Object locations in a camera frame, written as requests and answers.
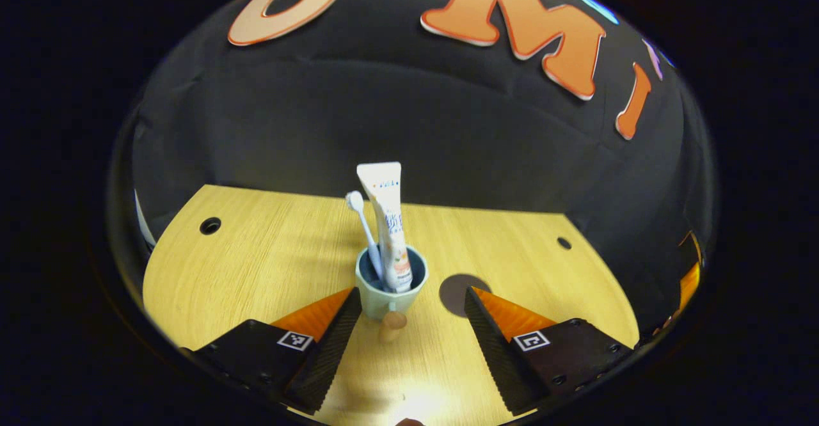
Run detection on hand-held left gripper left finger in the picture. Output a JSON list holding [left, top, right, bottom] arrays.
[[182, 287, 363, 414]]

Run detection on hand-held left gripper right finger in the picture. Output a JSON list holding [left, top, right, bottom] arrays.
[[464, 287, 634, 416]]

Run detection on pale green cup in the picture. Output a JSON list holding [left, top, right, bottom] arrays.
[[355, 246, 429, 343]]

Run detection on dark round coaster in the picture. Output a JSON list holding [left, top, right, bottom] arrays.
[[439, 274, 492, 319]]

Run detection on white toothbrush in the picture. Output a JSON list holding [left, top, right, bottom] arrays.
[[346, 191, 385, 281]]

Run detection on white toothpaste tube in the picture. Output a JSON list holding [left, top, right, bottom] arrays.
[[356, 162, 414, 294]]

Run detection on wooden desktop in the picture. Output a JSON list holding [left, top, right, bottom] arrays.
[[142, 185, 640, 426]]

